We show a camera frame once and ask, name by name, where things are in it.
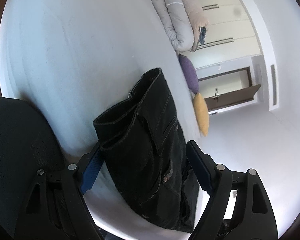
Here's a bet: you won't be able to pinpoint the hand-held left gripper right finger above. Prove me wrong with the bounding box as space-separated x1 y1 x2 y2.
186 140 278 240

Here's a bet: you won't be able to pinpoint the purple cushion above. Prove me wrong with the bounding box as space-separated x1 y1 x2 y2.
179 54 199 92

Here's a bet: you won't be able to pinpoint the folded beige grey duvet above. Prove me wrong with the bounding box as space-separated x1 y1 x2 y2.
151 0 210 53

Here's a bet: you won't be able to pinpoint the brown door frame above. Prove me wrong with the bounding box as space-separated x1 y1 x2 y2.
197 67 252 87

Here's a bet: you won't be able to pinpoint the cream wardrobe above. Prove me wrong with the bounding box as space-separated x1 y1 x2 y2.
190 0 263 68

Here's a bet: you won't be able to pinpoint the black denim pants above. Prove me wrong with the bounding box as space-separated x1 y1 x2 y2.
93 67 200 233

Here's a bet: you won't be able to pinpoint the brown door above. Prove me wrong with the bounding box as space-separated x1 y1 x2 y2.
204 84 262 111

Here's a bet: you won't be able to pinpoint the blue folded cloth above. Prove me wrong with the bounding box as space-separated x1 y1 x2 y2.
199 26 208 45

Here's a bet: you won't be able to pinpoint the ceiling air vent slot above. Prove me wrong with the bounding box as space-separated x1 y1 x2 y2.
270 64 277 105

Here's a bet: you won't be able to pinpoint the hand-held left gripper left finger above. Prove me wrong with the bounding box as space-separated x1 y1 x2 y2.
14 142 104 240

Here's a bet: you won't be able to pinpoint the yellow cushion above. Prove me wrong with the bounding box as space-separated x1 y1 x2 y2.
192 92 210 137

